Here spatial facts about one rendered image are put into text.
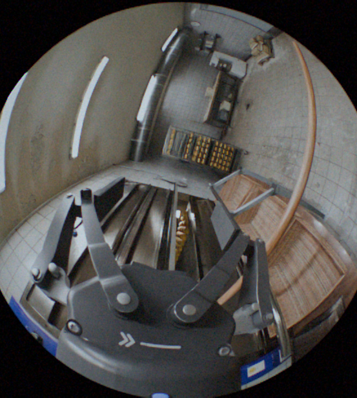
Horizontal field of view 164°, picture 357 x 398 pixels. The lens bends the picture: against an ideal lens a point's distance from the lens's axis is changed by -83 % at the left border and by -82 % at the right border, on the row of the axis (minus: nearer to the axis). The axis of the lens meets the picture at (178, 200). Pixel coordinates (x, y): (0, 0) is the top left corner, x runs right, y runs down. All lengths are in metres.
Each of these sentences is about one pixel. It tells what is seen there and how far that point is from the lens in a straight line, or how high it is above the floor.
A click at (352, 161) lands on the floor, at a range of 1.67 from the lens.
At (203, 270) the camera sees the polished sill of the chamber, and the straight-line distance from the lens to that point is 0.87.
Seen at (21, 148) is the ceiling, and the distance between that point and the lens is 1.19.
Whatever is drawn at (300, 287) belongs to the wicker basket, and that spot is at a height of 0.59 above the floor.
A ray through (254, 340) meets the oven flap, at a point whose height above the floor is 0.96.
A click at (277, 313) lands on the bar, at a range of 0.41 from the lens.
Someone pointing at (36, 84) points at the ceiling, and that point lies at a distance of 1.25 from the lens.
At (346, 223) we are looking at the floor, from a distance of 1.51.
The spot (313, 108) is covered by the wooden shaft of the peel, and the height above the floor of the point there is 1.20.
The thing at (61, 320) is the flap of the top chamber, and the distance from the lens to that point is 0.72.
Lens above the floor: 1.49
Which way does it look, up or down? 6 degrees down
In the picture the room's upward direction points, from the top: 76 degrees counter-clockwise
